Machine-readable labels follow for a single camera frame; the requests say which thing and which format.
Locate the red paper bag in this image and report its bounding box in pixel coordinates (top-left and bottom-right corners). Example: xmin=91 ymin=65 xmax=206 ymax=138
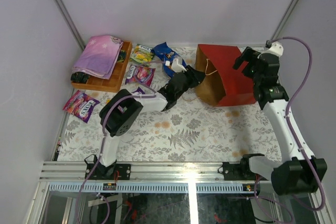
xmin=195 ymin=44 xmax=256 ymax=107

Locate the blue tortilla chips bag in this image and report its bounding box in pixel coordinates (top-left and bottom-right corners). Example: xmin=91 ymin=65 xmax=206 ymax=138
xmin=152 ymin=42 xmax=187 ymax=78

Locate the green Fox's candy bag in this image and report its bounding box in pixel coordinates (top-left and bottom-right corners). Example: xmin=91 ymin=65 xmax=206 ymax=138
xmin=130 ymin=44 xmax=154 ymax=63

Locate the wooden organizer tray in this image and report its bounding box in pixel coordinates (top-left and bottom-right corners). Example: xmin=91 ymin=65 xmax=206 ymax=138
xmin=71 ymin=41 xmax=132 ymax=93

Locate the purple Fox's candy bag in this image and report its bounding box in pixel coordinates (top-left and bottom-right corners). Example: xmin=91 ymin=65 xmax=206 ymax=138
xmin=62 ymin=90 xmax=100 ymax=123

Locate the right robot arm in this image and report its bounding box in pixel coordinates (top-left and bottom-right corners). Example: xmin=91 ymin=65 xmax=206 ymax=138
xmin=233 ymin=43 xmax=327 ymax=195

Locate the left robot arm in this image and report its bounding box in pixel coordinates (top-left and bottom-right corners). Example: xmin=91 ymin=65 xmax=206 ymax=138
xmin=97 ymin=66 xmax=206 ymax=179

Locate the folded purple cloth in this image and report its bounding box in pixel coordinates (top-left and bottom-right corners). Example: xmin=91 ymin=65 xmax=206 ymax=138
xmin=72 ymin=35 xmax=124 ymax=80

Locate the dark patterned cloth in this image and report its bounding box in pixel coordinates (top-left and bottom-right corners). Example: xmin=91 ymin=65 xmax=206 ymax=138
xmin=70 ymin=72 xmax=90 ymax=84

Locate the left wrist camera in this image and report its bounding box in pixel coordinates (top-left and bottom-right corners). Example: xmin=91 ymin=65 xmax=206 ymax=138
xmin=164 ymin=57 xmax=187 ymax=72

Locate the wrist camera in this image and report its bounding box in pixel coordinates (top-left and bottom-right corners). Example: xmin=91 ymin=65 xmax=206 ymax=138
xmin=164 ymin=57 xmax=187 ymax=72
xmin=264 ymin=40 xmax=283 ymax=57

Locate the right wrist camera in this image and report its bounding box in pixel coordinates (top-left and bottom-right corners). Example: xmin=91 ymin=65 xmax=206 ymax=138
xmin=264 ymin=40 xmax=283 ymax=57

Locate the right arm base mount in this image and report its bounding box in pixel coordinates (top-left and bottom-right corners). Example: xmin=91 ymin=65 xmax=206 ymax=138
xmin=222 ymin=162 xmax=255 ymax=181

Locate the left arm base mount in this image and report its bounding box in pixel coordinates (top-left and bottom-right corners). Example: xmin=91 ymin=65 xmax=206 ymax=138
xmin=89 ymin=162 xmax=131 ymax=181

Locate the aluminium frame rail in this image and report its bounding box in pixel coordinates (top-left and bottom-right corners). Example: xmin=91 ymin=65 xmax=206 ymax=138
xmin=39 ymin=161 xmax=322 ymax=193

